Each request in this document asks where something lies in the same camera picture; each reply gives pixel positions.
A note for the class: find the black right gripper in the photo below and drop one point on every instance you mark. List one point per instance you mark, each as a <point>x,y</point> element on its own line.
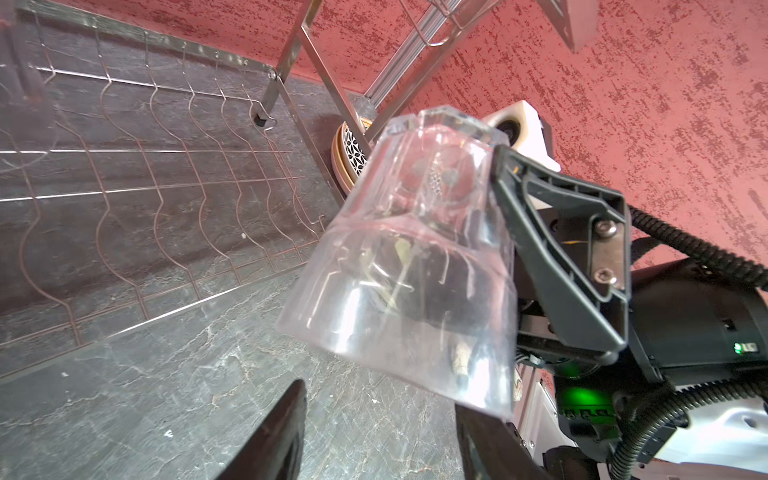
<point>693,337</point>

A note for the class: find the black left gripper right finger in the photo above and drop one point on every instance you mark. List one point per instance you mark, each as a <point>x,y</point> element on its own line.
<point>490,449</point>

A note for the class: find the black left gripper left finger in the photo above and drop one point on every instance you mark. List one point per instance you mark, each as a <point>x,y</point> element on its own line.
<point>275,449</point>

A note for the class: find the clear glass cup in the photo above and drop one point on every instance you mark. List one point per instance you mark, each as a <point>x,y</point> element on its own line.
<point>28,128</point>
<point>413,277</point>

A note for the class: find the white patterned plate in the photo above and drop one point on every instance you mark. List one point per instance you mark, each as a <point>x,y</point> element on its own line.
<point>347,158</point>

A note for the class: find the steel two-tier dish rack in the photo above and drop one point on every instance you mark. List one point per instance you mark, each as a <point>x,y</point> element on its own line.
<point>161,232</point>

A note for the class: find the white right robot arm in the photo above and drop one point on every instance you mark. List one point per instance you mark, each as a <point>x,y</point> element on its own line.
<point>731,438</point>

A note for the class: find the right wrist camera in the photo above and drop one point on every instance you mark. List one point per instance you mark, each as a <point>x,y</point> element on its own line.
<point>529,134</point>

